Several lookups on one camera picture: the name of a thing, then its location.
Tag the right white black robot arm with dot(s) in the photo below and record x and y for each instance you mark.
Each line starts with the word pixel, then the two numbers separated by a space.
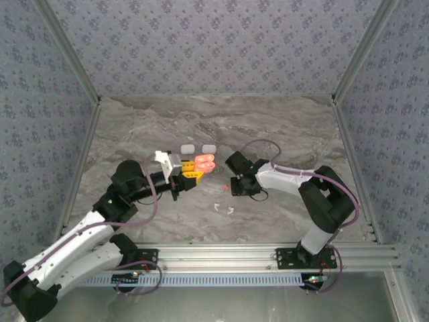
pixel 285 179

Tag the aluminium table side rail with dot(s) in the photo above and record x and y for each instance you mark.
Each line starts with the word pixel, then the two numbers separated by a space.
pixel 351 151
pixel 82 157

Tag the white earbud charging case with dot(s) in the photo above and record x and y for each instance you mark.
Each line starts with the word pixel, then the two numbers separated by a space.
pixel 208 148
pixel 187 148

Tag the aluminium frame post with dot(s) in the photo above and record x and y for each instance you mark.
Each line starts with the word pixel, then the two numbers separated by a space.
pixel 73 57
pixel 363 50

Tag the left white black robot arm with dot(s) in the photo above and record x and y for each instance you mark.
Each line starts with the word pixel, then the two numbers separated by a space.
pixel 77 234

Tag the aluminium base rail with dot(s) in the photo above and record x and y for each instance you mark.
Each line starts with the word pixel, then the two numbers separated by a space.
pixel 214 256

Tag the pink earbud charging case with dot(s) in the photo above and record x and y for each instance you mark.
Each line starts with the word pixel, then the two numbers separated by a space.
pixel 205 164

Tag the small LED circuit board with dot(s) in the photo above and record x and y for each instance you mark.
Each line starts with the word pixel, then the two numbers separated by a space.
pixel 315 279
pixel 125 280

